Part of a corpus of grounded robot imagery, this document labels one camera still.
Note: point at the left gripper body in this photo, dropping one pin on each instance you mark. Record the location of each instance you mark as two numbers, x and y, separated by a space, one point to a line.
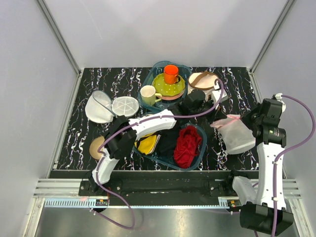
217 109

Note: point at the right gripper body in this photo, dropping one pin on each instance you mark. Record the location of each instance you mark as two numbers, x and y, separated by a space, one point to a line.
252 117

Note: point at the white mesh pink-zipper laundry bag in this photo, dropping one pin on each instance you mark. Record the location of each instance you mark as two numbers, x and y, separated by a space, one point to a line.
235 134

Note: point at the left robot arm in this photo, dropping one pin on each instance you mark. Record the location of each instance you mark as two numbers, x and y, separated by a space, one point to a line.
122 136

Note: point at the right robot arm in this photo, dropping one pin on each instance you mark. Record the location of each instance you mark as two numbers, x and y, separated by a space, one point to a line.
263 208

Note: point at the beige brown-trimmed round bag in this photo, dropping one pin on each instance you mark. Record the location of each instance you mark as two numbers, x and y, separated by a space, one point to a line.
205 82

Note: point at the yellow and black bra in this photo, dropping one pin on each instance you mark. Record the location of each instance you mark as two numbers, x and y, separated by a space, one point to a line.
147 144

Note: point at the white mesh grey-trimmed laundry bag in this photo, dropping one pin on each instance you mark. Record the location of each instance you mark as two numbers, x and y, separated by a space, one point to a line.
100 108

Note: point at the red garment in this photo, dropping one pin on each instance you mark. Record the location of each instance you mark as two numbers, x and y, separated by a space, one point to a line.
187 146

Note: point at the pink plate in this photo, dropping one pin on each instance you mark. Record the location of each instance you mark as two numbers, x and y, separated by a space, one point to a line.
170 98

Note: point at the teal tray with clothes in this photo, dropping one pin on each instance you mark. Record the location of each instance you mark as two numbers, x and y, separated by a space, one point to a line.
169 160

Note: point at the black garment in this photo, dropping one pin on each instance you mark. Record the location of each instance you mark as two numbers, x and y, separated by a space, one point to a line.
167 142

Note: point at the green polka dot plate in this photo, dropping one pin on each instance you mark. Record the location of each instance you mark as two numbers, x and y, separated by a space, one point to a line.
168 89

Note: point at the teal tray with dishes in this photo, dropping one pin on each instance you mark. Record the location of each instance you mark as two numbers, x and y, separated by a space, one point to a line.
158 68

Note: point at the orange cup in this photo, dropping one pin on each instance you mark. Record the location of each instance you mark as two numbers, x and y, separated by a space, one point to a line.
171 74

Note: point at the pale green mug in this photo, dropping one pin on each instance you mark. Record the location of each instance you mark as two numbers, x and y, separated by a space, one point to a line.
149 95

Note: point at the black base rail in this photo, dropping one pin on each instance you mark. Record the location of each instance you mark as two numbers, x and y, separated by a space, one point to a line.
157 188

